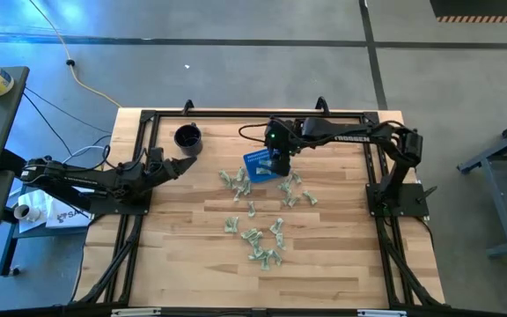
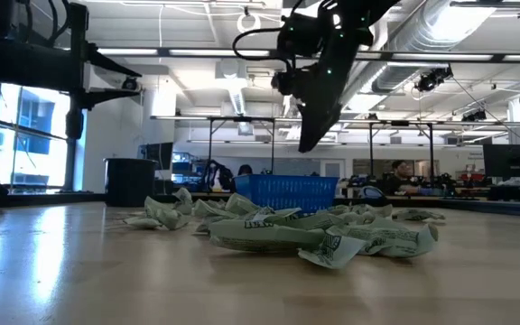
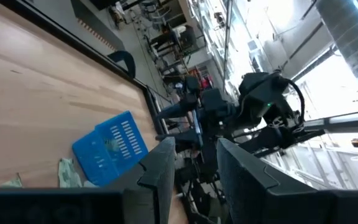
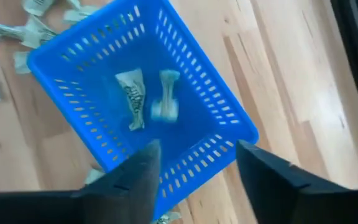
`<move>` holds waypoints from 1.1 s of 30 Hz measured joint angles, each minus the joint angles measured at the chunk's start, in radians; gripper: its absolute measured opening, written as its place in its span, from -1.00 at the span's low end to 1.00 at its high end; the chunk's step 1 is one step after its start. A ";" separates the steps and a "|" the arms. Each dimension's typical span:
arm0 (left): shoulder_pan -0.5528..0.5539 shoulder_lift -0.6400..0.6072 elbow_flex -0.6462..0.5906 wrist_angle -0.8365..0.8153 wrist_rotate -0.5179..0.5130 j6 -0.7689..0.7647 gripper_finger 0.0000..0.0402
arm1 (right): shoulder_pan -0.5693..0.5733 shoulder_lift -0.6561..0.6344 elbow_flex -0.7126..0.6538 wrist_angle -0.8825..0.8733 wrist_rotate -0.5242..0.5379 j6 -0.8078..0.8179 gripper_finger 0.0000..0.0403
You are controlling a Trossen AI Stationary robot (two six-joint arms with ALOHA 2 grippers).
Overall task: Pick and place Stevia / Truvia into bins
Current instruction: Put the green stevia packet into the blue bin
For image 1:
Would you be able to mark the white printed paper bag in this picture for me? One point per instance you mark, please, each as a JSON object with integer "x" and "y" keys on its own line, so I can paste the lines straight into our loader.
{"x": 66, "y": 216}

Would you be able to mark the grey metal cart frame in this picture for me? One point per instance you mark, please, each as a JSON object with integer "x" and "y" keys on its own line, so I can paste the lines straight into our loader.
{"x": 491, "y": 158}

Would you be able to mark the white pipe piece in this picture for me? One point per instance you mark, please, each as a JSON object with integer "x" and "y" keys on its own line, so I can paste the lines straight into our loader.
{"x": 27, "y": 212}

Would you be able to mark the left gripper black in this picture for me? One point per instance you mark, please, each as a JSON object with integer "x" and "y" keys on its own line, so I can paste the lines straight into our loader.
{"x": 161, "y": 172}

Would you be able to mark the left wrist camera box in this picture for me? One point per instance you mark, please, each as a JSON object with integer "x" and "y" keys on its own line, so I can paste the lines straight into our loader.
{"x": 155, "y": 155}

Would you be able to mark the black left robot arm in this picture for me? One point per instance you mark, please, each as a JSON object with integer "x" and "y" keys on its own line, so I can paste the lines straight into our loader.
{"x": 82, "y": 178}

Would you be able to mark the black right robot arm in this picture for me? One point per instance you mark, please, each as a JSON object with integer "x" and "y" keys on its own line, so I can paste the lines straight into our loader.
{"x": 346, "y": 132}

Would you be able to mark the black cup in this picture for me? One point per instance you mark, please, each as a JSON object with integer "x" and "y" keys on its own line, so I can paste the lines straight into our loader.
{"x": 188, "y": 149}

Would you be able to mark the black desk support beam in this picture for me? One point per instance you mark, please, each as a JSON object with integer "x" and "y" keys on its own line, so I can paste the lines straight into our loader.
{"x": 9, "y": 160}

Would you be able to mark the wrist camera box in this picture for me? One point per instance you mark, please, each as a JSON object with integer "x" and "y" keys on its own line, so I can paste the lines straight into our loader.
{"x": 155, "y": 155}
{"x": 273, "y": 134}

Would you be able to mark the green white sweetener packet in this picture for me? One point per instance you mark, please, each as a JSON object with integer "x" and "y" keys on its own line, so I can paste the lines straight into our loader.
{"x": 251, "y": 209}
{"x": 263, "y": 171}
{"x": 296, "y": 177}
{"x": 240, "y": 174}
{"x": 275, "y": 256}
{"x": 276, "y": 226}
{"x": 225, "y": 177}
{"x": 228, "y": 224}
{"x": 310, "y": 197}
{"x": 257, "y": 253}
{"x": 266, "y": 163}
{"x": 249, "y": 233}
{"x": 285, "y": 185}
{"x": 287, "y": 200}
{"x": 246, "y": 187}
{"x": 264, "y": 263}
{"x": 235, "y": 223}
{"x": 257, "y": 240}
{"x": 237, "y": 194}
{"x": 295, "y": 201}
{"x": 281, "y": 241}

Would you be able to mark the dark low cart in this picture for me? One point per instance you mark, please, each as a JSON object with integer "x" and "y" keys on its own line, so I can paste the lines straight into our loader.
{"x": 7, "y": 255}

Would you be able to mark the black hazard-striped mat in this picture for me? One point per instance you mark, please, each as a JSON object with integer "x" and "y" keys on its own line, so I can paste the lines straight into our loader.
{"x": 478, "y": 8}

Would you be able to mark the black aluminium table frame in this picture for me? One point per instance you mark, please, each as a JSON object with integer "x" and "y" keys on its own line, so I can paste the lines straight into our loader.
{"x": 258, "y": 114}

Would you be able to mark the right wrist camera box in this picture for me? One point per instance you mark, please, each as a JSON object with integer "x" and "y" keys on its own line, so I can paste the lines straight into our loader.
{"x": 273, "y": 134}

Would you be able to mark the blue plastic basket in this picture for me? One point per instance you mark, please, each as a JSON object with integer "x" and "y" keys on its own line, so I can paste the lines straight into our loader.
{"x": 253, "y": 165}

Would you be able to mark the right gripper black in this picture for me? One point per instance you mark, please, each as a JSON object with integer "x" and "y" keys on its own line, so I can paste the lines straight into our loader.
{"x": 289, "y": 132}

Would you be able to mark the white label strip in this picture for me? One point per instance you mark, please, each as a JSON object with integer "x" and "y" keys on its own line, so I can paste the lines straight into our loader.
{"x": 381, "y": 313}
{"x": 134, "y": 312}

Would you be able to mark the black base lever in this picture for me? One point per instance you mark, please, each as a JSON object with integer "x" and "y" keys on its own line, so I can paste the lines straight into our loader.
{"x": 427, "y": 193}

